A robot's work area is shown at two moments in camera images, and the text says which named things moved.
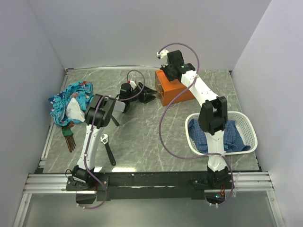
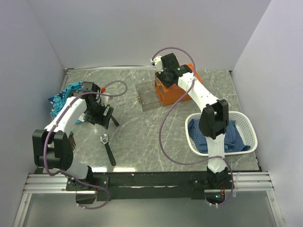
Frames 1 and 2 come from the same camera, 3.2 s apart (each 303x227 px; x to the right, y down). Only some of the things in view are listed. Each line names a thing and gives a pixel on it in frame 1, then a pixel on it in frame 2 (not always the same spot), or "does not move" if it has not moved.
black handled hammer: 117,124 does not move
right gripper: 164,67 to 159,77
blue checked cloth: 233,141 does not move
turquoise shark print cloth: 81,91 does not move
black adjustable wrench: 103,139 does not move
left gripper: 146,98 to 102,119
